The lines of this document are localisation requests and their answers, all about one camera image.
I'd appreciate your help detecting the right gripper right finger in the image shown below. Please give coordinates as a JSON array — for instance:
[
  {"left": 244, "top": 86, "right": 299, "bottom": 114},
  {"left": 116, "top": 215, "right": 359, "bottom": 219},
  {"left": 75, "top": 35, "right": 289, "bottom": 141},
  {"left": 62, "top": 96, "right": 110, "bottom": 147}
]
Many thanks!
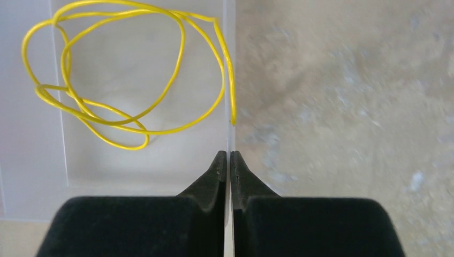
[{"left": 230, "top": 151, "right": 405, "bottom": 256}]

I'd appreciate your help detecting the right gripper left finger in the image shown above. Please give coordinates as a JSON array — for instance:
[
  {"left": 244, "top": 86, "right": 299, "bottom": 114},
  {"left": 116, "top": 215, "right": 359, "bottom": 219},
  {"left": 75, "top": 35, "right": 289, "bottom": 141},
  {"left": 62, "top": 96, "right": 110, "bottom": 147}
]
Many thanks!
[{"left": 37, "top": 151, "right": 227, "bottom": 256}]

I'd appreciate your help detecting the clear plastic divided tray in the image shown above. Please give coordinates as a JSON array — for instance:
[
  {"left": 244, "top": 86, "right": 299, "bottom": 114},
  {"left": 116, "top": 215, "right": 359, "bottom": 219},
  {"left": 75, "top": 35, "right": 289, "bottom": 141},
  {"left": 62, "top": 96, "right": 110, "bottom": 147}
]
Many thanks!
[{"left": 1, "top": 1, "right": 236, "bottom": 221}]

